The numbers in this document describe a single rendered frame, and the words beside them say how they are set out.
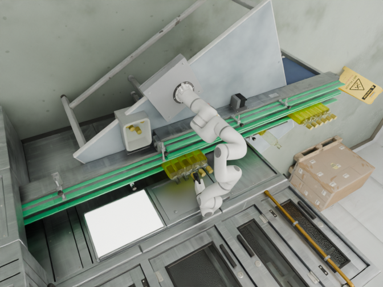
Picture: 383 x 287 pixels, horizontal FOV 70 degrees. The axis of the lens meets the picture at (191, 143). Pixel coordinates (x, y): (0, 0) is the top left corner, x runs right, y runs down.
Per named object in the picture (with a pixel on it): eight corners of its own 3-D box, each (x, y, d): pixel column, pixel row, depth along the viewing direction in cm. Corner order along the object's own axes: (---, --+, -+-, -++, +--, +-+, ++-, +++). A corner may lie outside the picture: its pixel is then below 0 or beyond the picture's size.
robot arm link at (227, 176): (221, 165, 158) (199, 168, 150) (239, 139, 145) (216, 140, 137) (235, 188, 149) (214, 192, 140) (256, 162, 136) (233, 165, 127)
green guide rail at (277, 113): (163, 151, 190) (168, 158, 185) (163, 150, 189) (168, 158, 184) (334, 87, 255) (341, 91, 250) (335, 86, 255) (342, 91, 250)
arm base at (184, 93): (170, 89, 169) (183, 101, 159) (186, 76, 170) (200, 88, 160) (179, 105, 181) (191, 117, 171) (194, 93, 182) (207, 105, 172)
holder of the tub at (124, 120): (123, 149, 189) (128, 156, 184) (117, 118, 170) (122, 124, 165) (147, 141, 195) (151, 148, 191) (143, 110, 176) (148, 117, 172)
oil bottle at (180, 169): (165, 158, 196) (179, 179, 183) (165, 152, 192) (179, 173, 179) (172, 155, 198) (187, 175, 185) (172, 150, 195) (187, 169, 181)
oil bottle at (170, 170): (158, 160, 194) (171, 181, 181) (157, 155, 190) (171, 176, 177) (164, 158, 196) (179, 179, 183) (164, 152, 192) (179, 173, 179)
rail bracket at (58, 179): (54, 180, 171) (61, 207, 157) (45, 161, 159) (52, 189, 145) (62, 177, 173) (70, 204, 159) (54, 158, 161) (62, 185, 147)
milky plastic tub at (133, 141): (122, 144, 185) (127, 152, 180) (117, 118, 170) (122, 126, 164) (147, 136, 192) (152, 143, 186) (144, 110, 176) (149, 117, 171)
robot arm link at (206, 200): (229, 177, 153) (213, 199, 166) (209, 176, 148) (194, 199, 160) (235, 189, 148) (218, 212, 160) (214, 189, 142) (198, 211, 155)
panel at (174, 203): (82, 216, 175) (97, 263, 154) (81, 213, 173) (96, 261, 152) (203, 165, 208) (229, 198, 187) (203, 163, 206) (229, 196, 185)
